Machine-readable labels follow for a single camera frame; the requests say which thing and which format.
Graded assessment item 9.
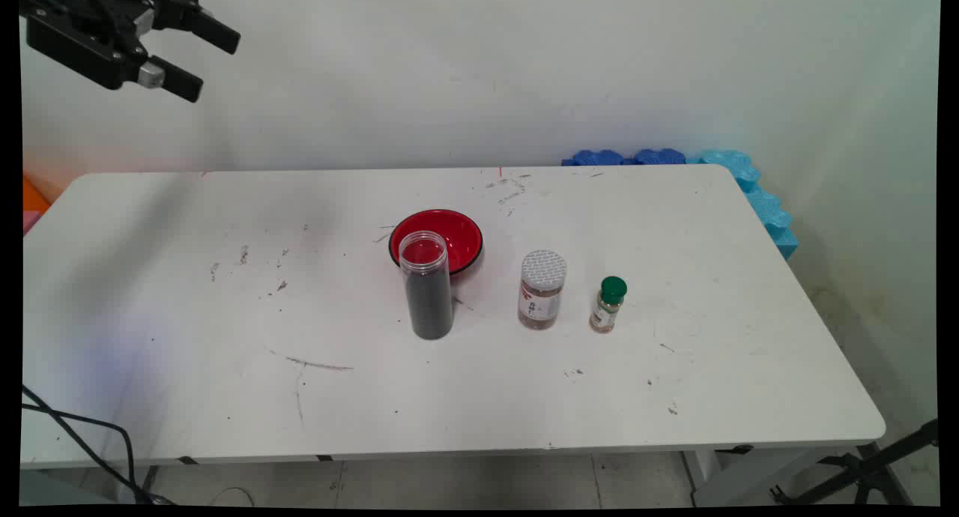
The small spice bottle green cap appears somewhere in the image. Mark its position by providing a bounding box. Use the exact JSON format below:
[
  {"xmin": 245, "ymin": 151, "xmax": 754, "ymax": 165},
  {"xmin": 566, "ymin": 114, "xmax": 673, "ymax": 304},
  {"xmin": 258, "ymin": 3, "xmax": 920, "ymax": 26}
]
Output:
[{"xmin": 589, "ymin": 276, "xmax": 629, "ymax": 334}]

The white table leg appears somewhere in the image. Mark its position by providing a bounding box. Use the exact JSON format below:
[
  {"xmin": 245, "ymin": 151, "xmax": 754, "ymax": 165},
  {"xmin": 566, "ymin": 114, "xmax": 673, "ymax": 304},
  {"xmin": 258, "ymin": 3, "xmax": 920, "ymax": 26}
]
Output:
[{"xmin": 682, "ymin": 448, "xmax": 862, "ymax": 507}]

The black tripod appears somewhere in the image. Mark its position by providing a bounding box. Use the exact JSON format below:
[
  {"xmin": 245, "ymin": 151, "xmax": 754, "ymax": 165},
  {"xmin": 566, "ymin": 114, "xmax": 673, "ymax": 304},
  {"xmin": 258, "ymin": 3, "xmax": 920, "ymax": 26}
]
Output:
[{"xmin": 770, "ymin": 420, "xmax": 940, "ymax": 507}]

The orange foam tile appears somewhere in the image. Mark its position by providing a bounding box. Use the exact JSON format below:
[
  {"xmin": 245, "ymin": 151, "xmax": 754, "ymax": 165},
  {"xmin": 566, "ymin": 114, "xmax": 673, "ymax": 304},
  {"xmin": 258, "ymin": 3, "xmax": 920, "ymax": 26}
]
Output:
[{"xmin": 22, "ymin": 174, "xmax": 52, "ymax": 214}]

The clear jar of black seeds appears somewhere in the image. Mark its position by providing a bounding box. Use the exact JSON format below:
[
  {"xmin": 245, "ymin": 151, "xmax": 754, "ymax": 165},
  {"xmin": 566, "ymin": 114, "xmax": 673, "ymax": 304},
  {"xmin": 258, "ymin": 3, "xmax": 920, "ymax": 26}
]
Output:
[{"xmin": 398, "ymin": 231, "xmax": 455, "ymax": 341}]

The light blue foam tile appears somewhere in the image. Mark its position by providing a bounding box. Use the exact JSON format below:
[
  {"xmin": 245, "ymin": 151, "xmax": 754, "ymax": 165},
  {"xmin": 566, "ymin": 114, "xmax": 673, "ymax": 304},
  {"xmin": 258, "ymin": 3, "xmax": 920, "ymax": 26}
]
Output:
[{"xmin": 688, "ymin": 150, "xmax": 799, "ymax": 261}]

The spice jar with silver lid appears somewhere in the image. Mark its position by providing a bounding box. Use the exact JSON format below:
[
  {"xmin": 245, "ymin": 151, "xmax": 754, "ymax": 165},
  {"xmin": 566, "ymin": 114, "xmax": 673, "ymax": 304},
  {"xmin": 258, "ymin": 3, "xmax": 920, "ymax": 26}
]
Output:
[{"xmin": 517, "ymin": 250, "xmax": 568, "ymax": 330}]

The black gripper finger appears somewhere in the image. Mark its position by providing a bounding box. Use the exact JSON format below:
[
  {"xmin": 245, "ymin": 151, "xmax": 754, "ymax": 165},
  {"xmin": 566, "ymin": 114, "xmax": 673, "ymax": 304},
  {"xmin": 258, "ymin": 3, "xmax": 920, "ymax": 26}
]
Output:
[
  {"xmin": 154, "ymin": 7, "xmax": 241, "ymax": 55},
  {"xmin": 139, "ymin": 55, "xmax": 205, "ymax": 103}
]

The black floor cable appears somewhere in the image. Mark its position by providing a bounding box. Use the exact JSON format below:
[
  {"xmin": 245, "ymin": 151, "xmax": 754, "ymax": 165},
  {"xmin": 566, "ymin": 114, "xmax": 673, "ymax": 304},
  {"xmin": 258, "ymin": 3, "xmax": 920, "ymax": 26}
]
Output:
[{"xmin": 21, "ymin": 386, "xmax": 172, "ymax": 506}]

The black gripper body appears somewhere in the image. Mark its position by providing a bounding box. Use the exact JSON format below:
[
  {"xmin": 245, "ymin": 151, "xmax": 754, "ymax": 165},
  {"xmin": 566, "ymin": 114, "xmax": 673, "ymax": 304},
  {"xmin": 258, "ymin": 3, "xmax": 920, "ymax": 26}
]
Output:
[{"xmin": 19, "ymin": 0, "xmax": 205, "ymax": 91}]

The red bowl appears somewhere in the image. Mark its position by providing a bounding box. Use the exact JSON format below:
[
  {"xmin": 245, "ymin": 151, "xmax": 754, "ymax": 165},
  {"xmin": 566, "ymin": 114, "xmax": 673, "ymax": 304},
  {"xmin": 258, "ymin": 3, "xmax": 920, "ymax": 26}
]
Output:
[{"xmin": 388, "ymin": 209, "xmax": 484, "ymax": 276}]

